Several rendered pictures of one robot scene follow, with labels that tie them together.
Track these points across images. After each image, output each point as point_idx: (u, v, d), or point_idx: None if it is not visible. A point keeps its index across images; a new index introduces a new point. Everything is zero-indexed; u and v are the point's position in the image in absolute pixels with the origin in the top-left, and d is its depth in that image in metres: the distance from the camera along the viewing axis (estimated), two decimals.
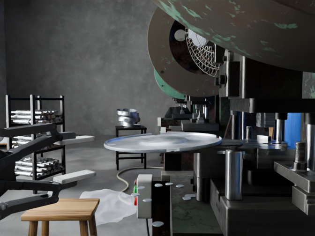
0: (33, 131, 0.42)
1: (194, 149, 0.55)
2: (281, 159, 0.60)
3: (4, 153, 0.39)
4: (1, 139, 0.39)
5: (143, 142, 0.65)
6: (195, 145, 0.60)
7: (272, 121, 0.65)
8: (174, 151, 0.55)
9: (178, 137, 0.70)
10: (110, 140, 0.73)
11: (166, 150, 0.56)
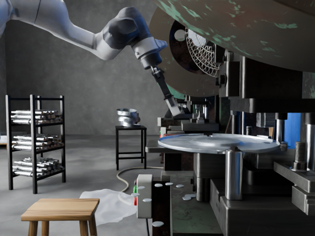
0: (160, 88, 0.97)
1: (266, 140, 0.72)
2: (281, 159, 0.60)
3: None
4: (154, 76, 0.96)
5: (233, 143, 0.63)
6: (246, 139, 0.73)
7: (272, 121, 0.65)
8: None
9: (208, 137, 0.72)
10: (196, 151, 0.55)
11: None
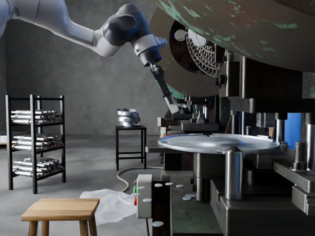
0: (159, 85, 0.97)
1: (160, 144, 0.64)
2: (281, 159, 0.60)
3: None
4: (153, 73, 0.96)
5: (201, 137, 0.73)
6: (181, 146, 0.62)
7: (272, 121, 0.65)
8: None
9: (225, 142, 0.63)
10: (229, 135, 0.81)
11: None
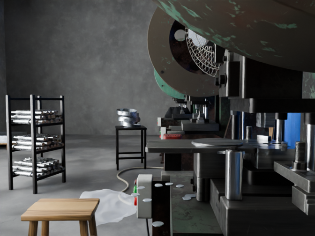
0: None
1: None
2: (281, 159, 0.60)
3: None
4: None
5: None
6: None
7: (272, 121, 0.65)
8: None
9: None
10: None
11: None
